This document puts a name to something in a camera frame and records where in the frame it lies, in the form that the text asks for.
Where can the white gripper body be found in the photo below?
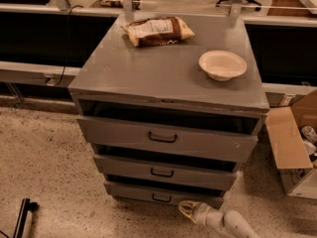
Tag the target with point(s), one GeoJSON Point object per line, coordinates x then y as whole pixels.
{"type": "Point", "coordinates": [202, 212]}

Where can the grey bottom drawer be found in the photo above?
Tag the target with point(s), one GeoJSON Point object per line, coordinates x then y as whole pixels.
{"type": "Point", "coordinates": [161, 192]}

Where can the grey drawer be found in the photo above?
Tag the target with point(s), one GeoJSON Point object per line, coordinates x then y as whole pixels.
{"type": "Point", "coordinates": [161, 192]}
{"type": "Point", "coordinates": [167, 139]}
{"type": "Point", "coordinates": [160, 172]}

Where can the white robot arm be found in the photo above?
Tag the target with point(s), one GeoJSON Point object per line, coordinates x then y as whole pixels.
{"type": "Point", "coordinates": [229, 224]}

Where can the grey middle drawer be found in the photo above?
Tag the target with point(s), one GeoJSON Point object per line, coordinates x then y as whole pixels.
{"type": "Point", "coordinates": [160, 172]}

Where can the grey top drawer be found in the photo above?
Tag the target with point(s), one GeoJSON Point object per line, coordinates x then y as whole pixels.
{"type": "Point", "coordinates": [167, 139]}

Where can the grey drawer cabinet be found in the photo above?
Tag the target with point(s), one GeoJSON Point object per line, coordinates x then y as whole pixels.
{"type": "Point", "coordinates": [165, 85]}

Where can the open cardboard box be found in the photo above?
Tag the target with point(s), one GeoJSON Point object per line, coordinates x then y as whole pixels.
{"type": "Point", "coordinates": [296, 165]}

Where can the white paper bowl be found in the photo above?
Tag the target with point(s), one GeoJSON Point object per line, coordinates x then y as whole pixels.
{"type": "Point", "coordinates": [222, 65]}

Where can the black stand foot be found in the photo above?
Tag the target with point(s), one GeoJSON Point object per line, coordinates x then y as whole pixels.
{"type": "Point", "coordinates": [26, 206]}

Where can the brown snack bag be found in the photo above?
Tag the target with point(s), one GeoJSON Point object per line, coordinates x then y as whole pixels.
{"type": "Point", "coordinates": [157, 31]}

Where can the black office chair base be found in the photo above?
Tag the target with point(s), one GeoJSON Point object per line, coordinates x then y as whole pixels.
{"type": "Point", "coordinates": [256, 4]}

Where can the wooden desk corner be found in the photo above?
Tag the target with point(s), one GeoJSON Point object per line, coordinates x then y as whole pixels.
{"type": "Point", "coordinates": [289, 8]}

